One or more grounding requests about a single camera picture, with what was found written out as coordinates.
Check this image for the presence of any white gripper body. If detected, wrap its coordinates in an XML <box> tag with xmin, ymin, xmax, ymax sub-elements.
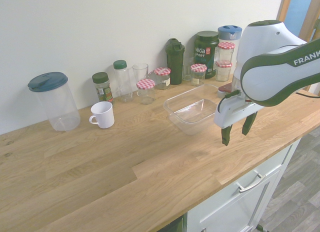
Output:
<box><xmin>212</xmin><ymin>90</ymin><xmax>257</xmax><ymax>130</ymax></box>

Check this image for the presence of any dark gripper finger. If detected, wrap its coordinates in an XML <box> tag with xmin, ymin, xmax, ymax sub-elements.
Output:
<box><xmin>241</xmin><ymin>111</ymin><xmax>258</xmax><ymax>136</ymax></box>
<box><xmin>220</xmin><ymin>124</ymin><xmax>233</xmax><ymax>146</ymax></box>

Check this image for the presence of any clear rectangular plastic container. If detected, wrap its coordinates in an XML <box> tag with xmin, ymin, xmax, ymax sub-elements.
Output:
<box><xmin>163</xmin><ymin>83</ymin><xmax>220</xmax><ymax>137</ymax></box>

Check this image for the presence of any red and grey lid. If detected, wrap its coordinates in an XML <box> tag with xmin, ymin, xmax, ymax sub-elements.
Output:
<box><xmin>216</xmin><ymin>83</ymin><xmax>235</xmax><ymax>99</ymax></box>

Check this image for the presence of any short clear drinking glass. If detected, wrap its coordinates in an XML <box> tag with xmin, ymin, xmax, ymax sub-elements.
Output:
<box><xmin>182</xmin><ymin>57</ymin><xmax>195</xmax><ymax>81</ymax></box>

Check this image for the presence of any dark green Vega Sport tub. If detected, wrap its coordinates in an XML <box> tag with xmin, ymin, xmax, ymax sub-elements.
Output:
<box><xmin>193</xmin><ymin>30</ymin><xmax>220</xmax><ymax>80</ymax></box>

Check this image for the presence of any white kitchen cabinet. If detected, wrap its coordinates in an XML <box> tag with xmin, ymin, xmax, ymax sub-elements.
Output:
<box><xmin>186</xmin><ymin>138</ymin><xmax>302</xmax><ymax>232</ymax></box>

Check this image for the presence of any dark green shaker bottle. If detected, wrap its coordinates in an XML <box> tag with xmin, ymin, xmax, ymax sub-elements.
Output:
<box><xmin>165</xmin><ymin>37</ymin><xmax>186</xmax><ymax>86</ymax></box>

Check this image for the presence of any clear pitcher with blue lid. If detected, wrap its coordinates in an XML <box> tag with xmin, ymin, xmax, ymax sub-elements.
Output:
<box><xmin>217</xmin><ymin>25</ymin><xmax>243</xmax><ymax>47</ymax></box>

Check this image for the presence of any tall clear drinking glass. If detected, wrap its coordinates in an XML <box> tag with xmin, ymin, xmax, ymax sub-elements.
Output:
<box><xmin>132</xmin><ymin>63</ymin><xmax>149</xmax><ymax>83</ymax></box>

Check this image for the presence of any clear bottle with green lid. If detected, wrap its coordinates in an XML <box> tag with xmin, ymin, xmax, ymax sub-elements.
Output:
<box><xmin>112</xmin><ymin>59</ymin><xmax>134</xmax><ymax>103</ymax></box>

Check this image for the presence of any white plastic mug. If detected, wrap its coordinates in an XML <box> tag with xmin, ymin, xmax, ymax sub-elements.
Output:
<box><xmin>88</xmin><ymin>101</ymin><xmax>115</xmax><ymax>130</ymax></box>

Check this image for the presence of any labelled spice jar green lid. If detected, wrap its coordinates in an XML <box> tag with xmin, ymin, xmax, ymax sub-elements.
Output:
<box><xmin>91</xmin><ymin>71</ymin><xmax>115</xmax><ymax>105</ymax></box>

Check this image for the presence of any clear canister with teal lid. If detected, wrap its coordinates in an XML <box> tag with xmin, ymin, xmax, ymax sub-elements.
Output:
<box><xmin>27</xmin><ymin>71</ymin><xmax>81</xmax><ymax>132</ymax></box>

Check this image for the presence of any silver drawer handle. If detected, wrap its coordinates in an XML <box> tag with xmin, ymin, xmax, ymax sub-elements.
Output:
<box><xmin>236</xmin><ymin>173</ymin><xmax>266</xmax><ymax>194</ymax></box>

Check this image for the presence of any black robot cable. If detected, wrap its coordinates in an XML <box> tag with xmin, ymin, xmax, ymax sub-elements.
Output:
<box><xmin>295</xmin><ymin>91</ymin><xmax>320</xmax><ymax>99</ymax></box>

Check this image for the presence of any wooden door frame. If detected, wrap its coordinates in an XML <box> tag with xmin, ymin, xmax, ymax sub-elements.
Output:
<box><xmin>276</xmin><ymin>0</ymin><xmax>320</xmax><ymax>44</ymax></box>

